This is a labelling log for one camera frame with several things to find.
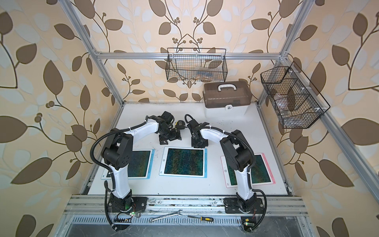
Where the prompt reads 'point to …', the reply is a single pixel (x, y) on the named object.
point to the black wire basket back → (203, 65)
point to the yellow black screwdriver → (202, 218)
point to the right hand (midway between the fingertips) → (198, 146)
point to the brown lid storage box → (224, 99)
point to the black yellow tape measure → (180, 125)
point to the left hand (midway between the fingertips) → (174, 138)
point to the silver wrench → (151, 219)
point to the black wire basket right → (293, 97)
